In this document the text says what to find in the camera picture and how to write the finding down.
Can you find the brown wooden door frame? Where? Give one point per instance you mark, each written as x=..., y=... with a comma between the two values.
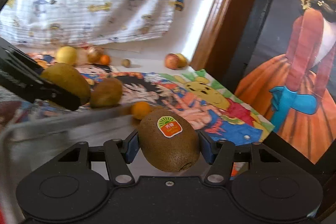
x=209, y=34

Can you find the grey metal tray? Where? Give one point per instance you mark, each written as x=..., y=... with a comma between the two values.
x=28, y=145

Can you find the black cabinet door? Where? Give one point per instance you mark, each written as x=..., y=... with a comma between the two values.
x=324, y=169

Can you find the yellow lemon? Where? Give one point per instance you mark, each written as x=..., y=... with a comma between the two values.
x=67, y=55

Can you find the green yellow mango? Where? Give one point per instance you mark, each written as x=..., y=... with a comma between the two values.
x=68, y=78

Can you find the small orange mandarin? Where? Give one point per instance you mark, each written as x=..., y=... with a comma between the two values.
x=140, y=110

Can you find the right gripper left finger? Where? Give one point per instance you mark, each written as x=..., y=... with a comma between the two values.
x=118, y=154

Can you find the red yellow apple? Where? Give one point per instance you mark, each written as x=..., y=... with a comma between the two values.
x=175, y=61

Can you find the brown kiwi without sticker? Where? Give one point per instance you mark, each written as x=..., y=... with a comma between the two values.
x=107, y=93

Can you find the small orange kumquat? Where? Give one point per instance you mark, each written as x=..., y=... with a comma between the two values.
x=105, y=60

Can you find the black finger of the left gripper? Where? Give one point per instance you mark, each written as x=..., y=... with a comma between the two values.
x=21, y=75

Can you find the girl in orange dress poster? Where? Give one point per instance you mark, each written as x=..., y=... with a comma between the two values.
x=290, y=71

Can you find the striped pepino melon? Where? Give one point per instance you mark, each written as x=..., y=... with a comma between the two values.
x=94, y=54

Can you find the small brown longan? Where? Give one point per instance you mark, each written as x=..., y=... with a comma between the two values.
x=126, y=63

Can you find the kiwi with sticker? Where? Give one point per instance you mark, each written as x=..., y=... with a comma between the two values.
x=168, y=142

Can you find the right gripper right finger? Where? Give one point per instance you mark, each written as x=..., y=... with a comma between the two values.
x=220, y=156

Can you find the colourful cartoon table mat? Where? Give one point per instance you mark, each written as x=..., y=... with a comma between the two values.
x=195, y=96

